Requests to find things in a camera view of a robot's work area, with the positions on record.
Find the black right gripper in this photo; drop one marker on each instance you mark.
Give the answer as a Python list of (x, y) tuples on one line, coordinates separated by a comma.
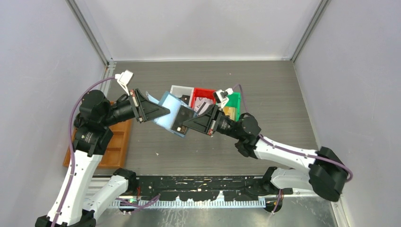
[(206, 122)]

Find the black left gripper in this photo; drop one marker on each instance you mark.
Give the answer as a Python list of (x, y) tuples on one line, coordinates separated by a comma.
[(146, 109)]

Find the black credit card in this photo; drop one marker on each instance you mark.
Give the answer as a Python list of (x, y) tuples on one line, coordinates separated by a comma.
[(184, 113)]

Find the blue leather card holder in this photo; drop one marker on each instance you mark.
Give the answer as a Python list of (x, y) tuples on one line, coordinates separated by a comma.
[(171, 102)]

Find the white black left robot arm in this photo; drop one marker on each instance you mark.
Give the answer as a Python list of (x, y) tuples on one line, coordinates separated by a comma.
[(71, 209)]

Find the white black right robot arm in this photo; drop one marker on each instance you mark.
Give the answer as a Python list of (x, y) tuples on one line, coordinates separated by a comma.
[(320, 170)]

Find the cards in red bin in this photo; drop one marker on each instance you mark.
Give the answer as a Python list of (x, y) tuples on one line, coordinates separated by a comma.
[(201, 104)]

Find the gold card in green bin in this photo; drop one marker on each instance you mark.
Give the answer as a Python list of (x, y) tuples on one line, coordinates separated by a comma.
[(231, 112)]

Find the red plastic bin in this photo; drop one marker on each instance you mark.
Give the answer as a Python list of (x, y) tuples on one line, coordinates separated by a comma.
[(201, 95)]

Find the black item in white bin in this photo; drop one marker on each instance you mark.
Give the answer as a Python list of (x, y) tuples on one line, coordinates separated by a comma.
[(186, 99)]

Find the green plastic bin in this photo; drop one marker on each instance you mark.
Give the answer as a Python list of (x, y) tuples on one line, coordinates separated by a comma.
[(235, 101)]

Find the white plastic bin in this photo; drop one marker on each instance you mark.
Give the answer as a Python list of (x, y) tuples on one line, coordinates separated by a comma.
[(178, 91)]

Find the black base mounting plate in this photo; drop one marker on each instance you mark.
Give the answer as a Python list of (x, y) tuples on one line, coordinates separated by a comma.
[(200, 188)]

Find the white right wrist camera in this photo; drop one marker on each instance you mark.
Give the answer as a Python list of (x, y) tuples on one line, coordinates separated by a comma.
[(221, 97)]

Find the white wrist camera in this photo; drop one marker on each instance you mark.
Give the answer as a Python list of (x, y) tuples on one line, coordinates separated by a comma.
[(123, 79), (221, 97)]

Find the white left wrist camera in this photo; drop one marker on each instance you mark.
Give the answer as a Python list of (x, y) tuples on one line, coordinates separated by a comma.
[(123, 79)]

